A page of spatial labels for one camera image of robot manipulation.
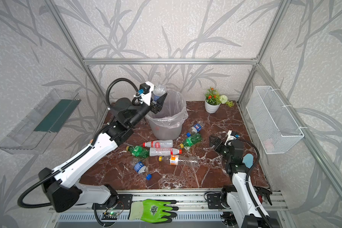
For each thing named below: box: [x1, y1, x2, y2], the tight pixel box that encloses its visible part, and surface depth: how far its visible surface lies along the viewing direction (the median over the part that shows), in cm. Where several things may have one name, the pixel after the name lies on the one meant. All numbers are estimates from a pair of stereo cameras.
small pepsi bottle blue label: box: [191, 123, 202, 134], surface depth 101 cm
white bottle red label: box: [149, 147, 183, 157], surface depth 89 cm
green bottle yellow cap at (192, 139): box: [179, 132, 203, 149], surface depth 96 cm
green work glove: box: [128, 199, 180, 224], surface depth 72 cm
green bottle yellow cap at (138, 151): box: [125, 145, 150, 159], surface depth 91 cm
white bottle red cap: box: [142, 139, 174, 149], surface depth 93 cm
